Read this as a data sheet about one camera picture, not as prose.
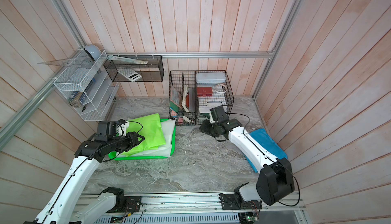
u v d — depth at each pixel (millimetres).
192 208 730
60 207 386
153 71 1060
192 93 1121
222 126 585
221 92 954
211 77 1017
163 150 822
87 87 739
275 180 409
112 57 911
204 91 931
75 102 764
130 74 977
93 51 839
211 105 902
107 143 545
